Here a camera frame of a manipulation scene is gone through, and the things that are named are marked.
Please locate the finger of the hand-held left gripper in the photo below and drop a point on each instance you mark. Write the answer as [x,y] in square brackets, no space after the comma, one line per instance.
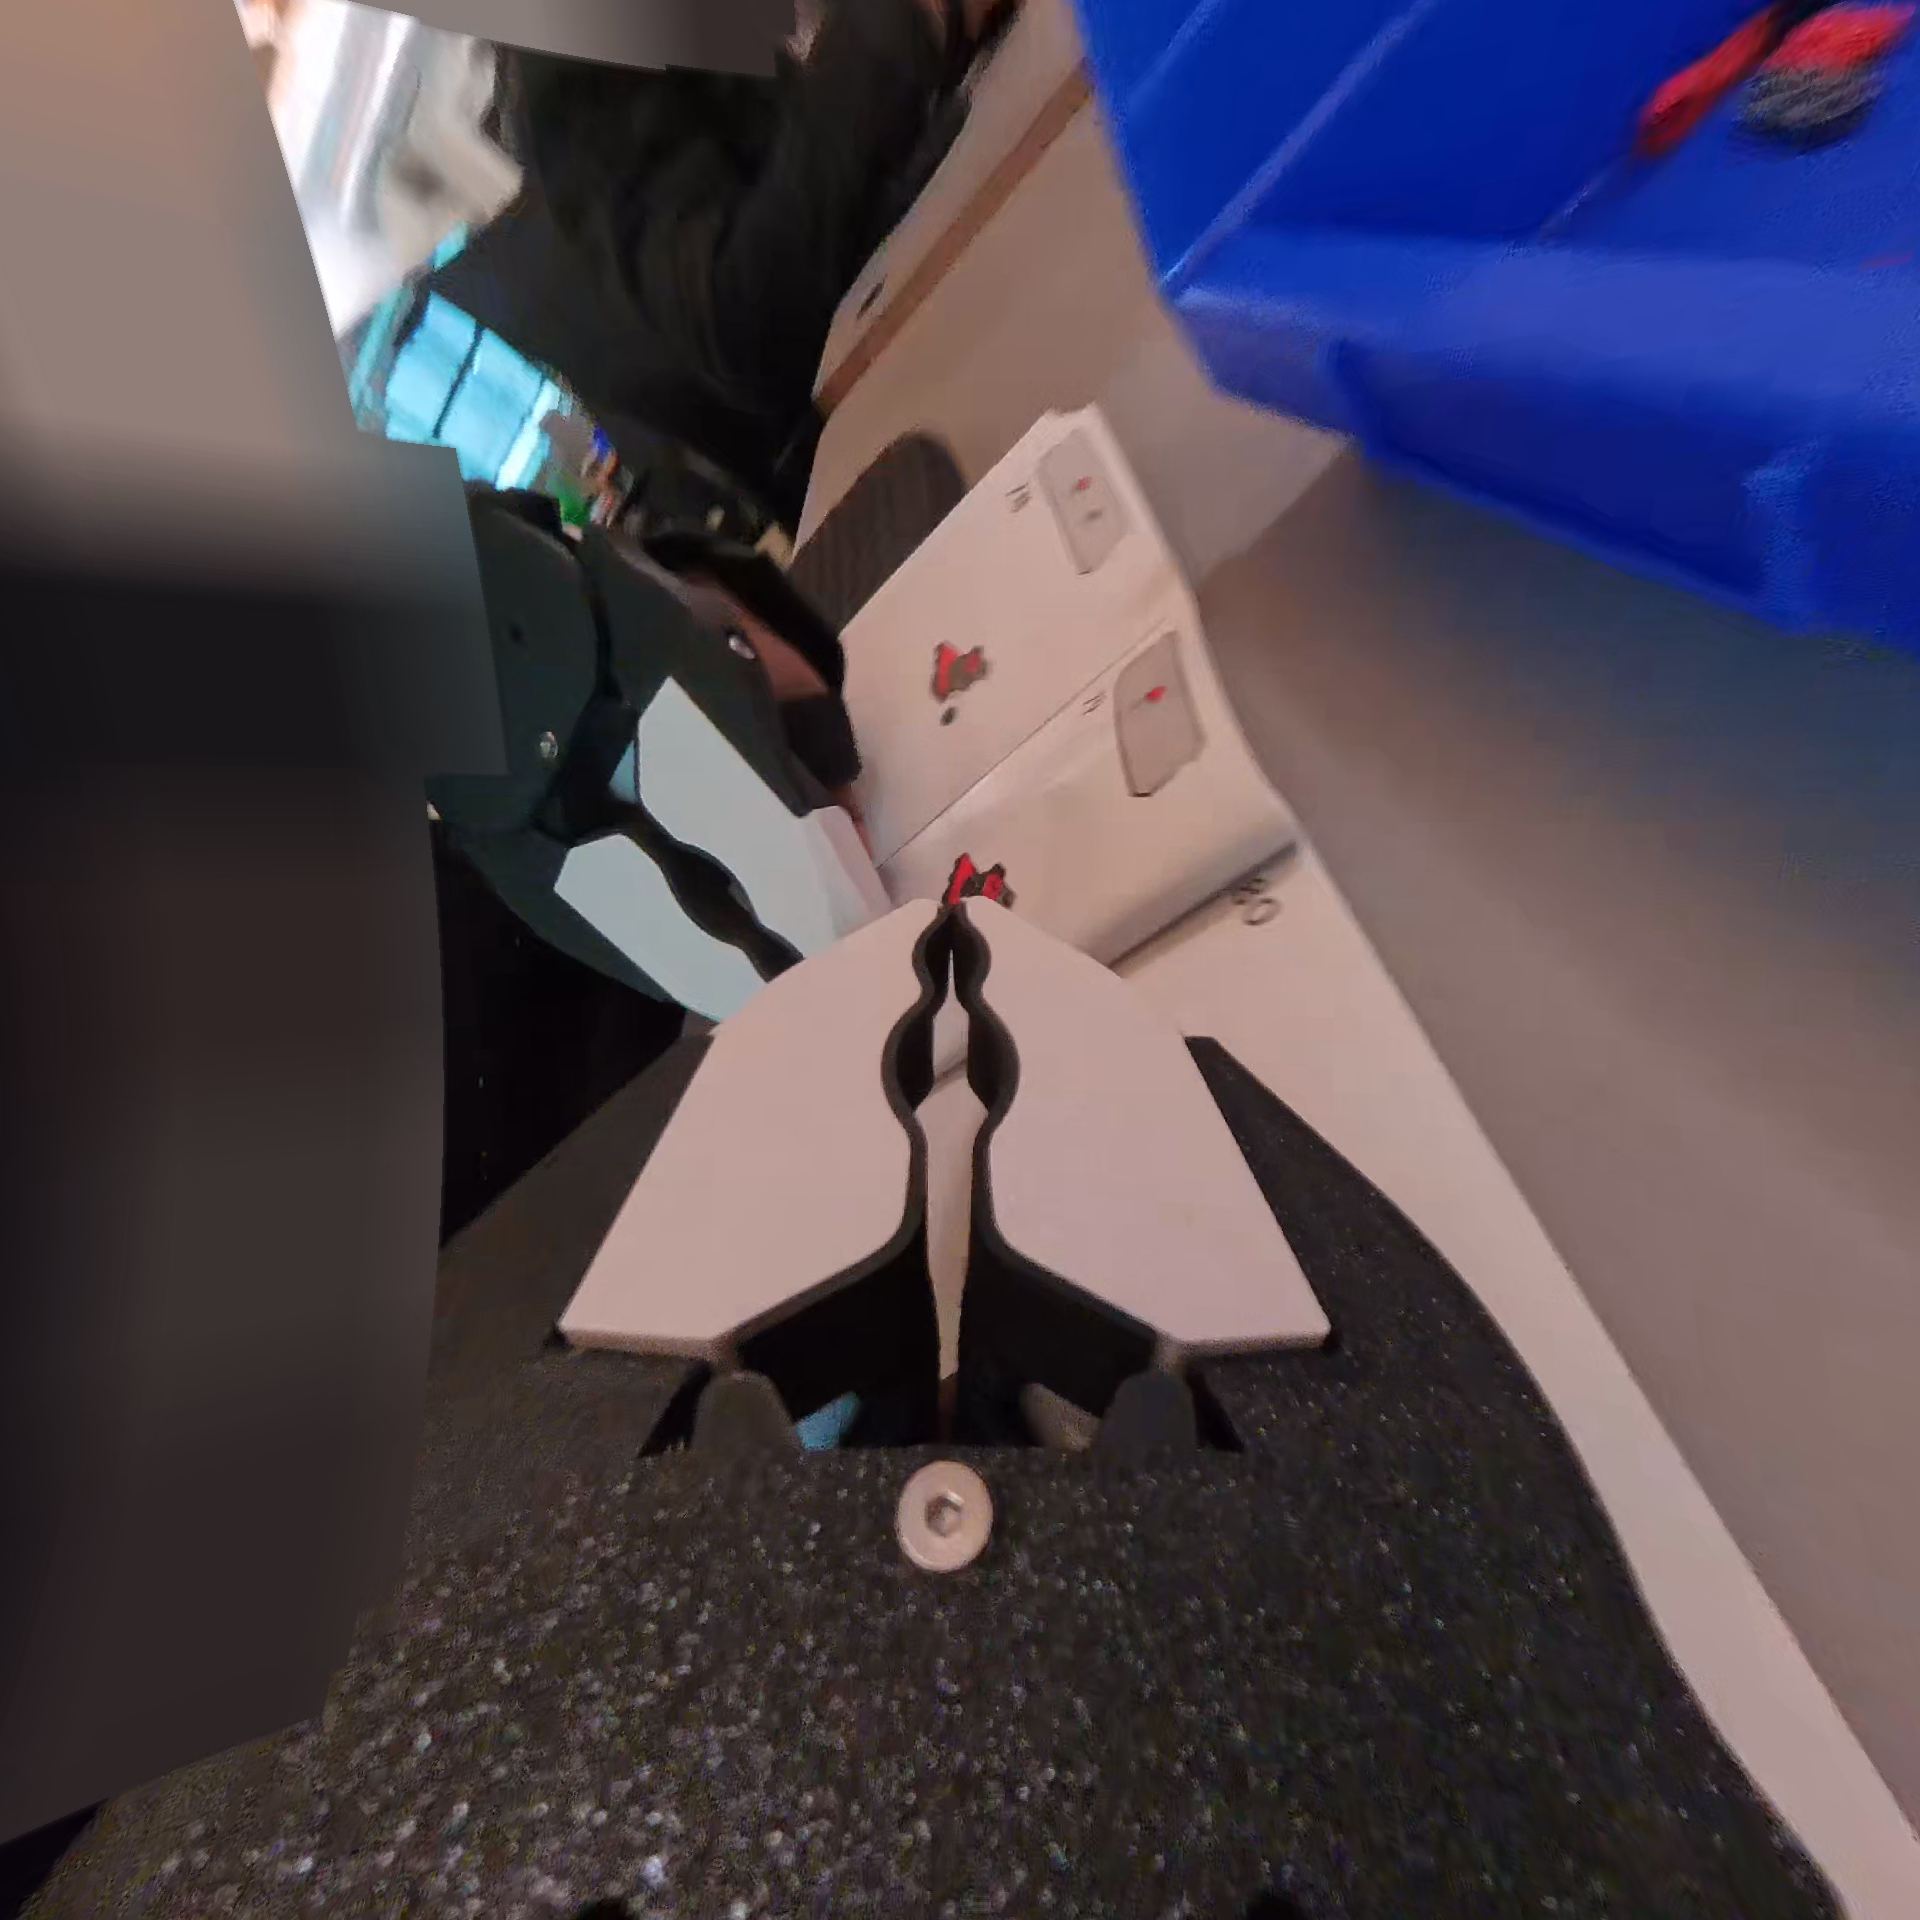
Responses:
[722,797]
[646,916]

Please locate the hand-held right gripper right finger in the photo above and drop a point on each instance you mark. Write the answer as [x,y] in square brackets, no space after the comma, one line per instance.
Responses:
[1125,1185]

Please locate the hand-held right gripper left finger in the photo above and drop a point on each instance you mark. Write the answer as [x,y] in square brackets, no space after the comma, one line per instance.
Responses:
[764,1185]

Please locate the small black red toy brick model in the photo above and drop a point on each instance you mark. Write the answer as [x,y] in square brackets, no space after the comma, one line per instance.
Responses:
[975,882]

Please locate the person's left hand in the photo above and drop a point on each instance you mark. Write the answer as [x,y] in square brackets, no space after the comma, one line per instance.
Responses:
[787,663]

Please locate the white building instruction booklet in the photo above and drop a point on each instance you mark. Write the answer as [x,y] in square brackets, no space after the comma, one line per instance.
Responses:
[1021,705]

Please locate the white board with wooden edge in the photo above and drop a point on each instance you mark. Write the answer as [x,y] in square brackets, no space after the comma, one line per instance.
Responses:
[932,255]

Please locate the blue plastic bin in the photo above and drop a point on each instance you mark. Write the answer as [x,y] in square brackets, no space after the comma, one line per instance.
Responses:
[1501,301]

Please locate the pile of red toy bricks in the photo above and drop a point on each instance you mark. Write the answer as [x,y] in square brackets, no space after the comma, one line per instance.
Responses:
[1786,68]

